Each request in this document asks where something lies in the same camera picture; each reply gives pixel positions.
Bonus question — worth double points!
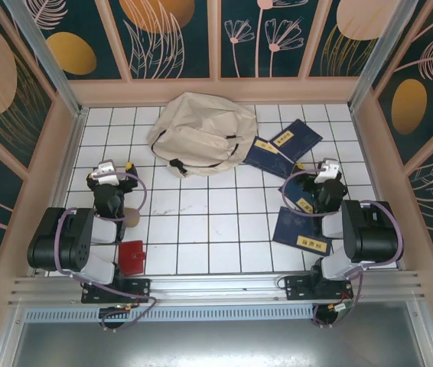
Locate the grey metal panel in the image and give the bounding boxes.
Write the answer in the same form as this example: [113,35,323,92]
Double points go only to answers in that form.
[0,320,433,367]

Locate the aluminium frame post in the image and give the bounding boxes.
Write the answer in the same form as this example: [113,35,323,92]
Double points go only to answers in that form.
[2,0,87,118]
[348,0,428,110]

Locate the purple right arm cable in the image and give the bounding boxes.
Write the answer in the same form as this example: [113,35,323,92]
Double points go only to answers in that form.
[281,170,405,329]

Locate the beige fabric backpack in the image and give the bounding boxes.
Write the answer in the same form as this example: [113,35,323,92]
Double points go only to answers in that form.
[146,91,259,179]

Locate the small green circuit board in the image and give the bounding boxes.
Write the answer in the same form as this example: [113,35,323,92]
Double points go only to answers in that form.
[330,300,355,318]

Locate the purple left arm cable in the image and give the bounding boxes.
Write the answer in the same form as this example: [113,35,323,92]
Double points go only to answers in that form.
[54,171,160,333]

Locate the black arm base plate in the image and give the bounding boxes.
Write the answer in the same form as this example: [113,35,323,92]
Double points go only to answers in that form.
[284,275,354,303]
[81,278,151,305]

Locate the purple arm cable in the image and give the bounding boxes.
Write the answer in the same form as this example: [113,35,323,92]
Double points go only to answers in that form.
[281,170,405,329]
[54,171,160,333]

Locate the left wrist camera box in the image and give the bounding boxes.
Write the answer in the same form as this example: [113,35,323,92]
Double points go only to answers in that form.
[88,162,120,187]

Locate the grey slotted cable duct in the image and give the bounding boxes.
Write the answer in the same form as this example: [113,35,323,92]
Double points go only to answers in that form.
[23,307,317,323]

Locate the tan pencil case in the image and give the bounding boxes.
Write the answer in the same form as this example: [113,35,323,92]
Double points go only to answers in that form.
[122,207,141,229]

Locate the navy book with yellow label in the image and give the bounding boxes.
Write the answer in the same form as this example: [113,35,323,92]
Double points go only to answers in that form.
[272,206,333,256]
[242,136,298,179]
[269,119,324,164]
[283,171,317,216]

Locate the aluminium mounting rail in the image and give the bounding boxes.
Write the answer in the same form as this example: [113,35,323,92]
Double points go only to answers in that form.
[8,270,427,307]

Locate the red wallet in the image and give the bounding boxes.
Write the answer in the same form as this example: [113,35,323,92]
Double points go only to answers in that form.
[119,239,147,275]

